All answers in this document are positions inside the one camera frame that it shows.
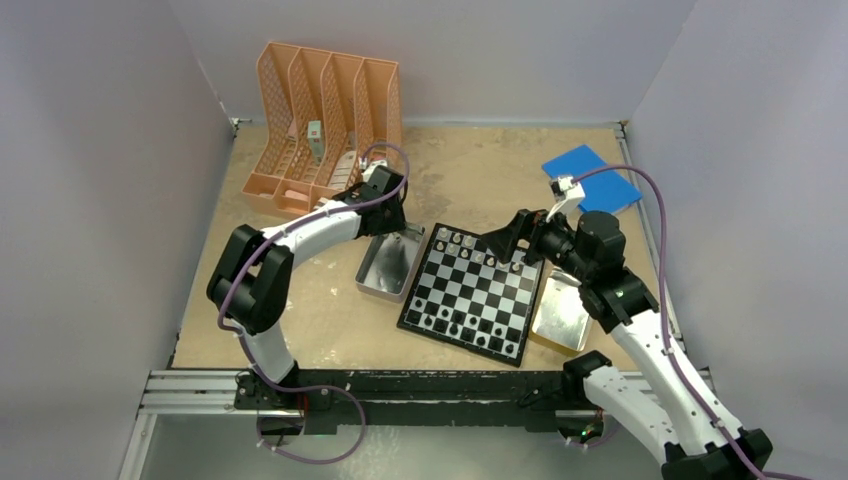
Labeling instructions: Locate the black white chess board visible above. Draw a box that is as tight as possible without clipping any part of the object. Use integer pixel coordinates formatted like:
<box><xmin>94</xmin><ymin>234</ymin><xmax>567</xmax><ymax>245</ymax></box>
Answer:
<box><xmin>396</xmin><ymin>223</ymin><xmax>544</xmax><ymax>367</ymax></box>

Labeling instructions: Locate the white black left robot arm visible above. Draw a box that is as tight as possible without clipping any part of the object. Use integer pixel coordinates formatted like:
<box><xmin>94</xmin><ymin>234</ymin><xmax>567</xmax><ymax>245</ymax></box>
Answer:
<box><xmin>206</xmin><ymin>165</ymin><xmax>408</xmax><ymax>409</ymax></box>

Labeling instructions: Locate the aluminium frame rail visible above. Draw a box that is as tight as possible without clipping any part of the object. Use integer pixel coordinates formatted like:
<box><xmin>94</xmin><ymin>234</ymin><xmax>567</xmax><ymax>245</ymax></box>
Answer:
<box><xmin>119</xmin><ymin>369</ymin><xmax>305</xmax><ymax>479</ymax></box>

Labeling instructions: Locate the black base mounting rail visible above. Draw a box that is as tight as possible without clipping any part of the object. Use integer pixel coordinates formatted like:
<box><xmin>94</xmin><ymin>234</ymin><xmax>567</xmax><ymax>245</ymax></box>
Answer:
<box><xmin>234</xmin><ymin>369</ymin><xmax>597</xmax><ymax>434</ymax></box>

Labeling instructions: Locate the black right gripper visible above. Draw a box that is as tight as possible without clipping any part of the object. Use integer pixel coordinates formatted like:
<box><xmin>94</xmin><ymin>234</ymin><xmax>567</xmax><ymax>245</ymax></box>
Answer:
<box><xmin>482</xmin><ymin>202</ymin><xmax>594</xmax><ymax>282</ymax></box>

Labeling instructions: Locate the orange plastic file organizer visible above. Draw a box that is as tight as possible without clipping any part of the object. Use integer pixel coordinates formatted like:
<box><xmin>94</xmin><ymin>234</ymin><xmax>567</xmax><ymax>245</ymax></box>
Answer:
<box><xmin>242</xmin><ymin>42</ymin><xmax>403</xmax><ymax>220</ymax></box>

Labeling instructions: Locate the green white small box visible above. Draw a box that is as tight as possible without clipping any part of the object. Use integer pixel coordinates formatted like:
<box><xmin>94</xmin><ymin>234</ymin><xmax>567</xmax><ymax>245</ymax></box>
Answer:
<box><xmin>306</xmin><ymin>120</ymin><xmax>325</xmax><ymax>165</ymax></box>

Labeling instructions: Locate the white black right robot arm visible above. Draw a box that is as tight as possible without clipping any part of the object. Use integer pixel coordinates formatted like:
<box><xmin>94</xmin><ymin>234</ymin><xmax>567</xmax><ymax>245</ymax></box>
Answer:
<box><xmin>481</xmin><ymin>209</ymin><xmax>773</xmax><ymax>479</ymax></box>

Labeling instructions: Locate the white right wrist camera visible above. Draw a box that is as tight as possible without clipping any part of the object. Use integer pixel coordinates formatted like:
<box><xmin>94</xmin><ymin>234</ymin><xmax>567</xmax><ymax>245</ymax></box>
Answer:
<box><xmin>546</xmin><ymin>175</ymin><xmax>586</xmax><ymax>223</ymax></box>

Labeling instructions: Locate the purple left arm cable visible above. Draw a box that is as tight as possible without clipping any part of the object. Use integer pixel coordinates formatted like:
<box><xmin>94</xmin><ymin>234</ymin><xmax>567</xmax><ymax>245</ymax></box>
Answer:
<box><xmin>218</xmin><ymin>142</ymin><xmax>411</xmax><ymax>466</ymax></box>

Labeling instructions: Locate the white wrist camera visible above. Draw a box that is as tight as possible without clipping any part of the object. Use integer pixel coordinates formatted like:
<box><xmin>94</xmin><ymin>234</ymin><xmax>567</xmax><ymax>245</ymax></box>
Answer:
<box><xmin>362</xmin><ymin>159</ymin><xmax>388</xmax><ymax>181</ymax></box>
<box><xmin>546</xmin><ymin>175</ymin><xmax>586</xmax><ymax>223</ymax></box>

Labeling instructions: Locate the pink metal tin box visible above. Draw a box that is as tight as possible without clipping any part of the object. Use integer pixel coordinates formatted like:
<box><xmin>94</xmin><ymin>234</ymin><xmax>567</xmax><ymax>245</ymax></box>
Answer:
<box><xmin>355</xmin><ymin>223</ymin><xmax>428</xmax><ymax>303</ymax></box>

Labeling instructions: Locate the blue notebook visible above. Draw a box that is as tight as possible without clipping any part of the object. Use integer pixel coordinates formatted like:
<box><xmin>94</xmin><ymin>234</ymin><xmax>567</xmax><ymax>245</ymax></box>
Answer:
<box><xmin>541</xmin><ymin>145</ymin><xmax>642</xmax><ymax>214</ymax></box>

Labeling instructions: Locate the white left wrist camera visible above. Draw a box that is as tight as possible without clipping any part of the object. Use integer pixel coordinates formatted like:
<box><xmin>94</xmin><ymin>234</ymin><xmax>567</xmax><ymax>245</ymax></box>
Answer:
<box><xmin>362</xmin><ymin>159</ymin><xmax>388</xmax><ymax>181</ymax></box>

